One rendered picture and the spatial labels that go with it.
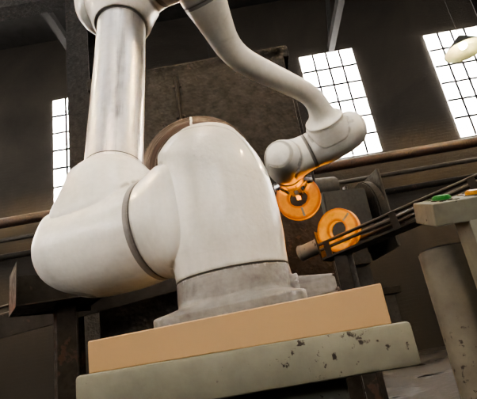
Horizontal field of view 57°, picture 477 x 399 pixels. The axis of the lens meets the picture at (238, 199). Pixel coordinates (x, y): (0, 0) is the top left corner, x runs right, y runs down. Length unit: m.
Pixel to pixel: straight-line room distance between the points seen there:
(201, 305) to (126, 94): 0.45
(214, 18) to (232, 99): 1.13
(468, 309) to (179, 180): 0.79
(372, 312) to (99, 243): 0.37
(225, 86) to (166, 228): 1.67
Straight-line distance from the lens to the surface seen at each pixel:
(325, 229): 1.58
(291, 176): 1.18
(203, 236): 0.53
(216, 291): 0.52
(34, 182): 9.56
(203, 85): 2.21
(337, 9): 8.96
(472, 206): 1.05
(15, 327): 1.91
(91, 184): 0.68
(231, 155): 0.57
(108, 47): 0.92
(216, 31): 1.05
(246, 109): 2.11
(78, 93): 5.48
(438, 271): 1.16
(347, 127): 1.19
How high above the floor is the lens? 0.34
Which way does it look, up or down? 20 degrees up
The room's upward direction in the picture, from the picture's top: 9 degrees counter-clockwise
